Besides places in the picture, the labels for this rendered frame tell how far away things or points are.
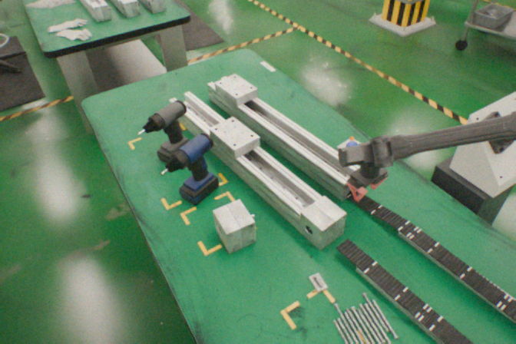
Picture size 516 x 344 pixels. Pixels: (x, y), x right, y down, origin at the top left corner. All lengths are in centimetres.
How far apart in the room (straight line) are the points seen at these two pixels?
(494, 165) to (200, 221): 96
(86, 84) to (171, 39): 63
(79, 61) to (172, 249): 172
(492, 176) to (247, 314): 88
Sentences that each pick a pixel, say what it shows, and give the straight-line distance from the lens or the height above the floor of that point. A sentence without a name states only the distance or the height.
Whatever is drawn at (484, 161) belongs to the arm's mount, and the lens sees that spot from 145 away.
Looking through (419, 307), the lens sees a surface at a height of 81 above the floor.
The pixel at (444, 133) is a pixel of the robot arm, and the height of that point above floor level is 117.
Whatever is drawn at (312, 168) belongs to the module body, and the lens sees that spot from 136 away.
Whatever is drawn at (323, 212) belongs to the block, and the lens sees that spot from 117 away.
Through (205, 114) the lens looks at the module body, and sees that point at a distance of 160.
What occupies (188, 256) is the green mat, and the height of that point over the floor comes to 78.
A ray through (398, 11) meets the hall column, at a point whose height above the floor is 18.
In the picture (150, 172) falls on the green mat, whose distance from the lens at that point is 148.
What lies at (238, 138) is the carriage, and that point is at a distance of 136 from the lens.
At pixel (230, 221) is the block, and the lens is 114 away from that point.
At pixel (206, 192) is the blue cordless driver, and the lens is 132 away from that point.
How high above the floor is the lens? 176
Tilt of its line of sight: 41 degrees down
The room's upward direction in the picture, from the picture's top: 3 degrees counter-clockwise
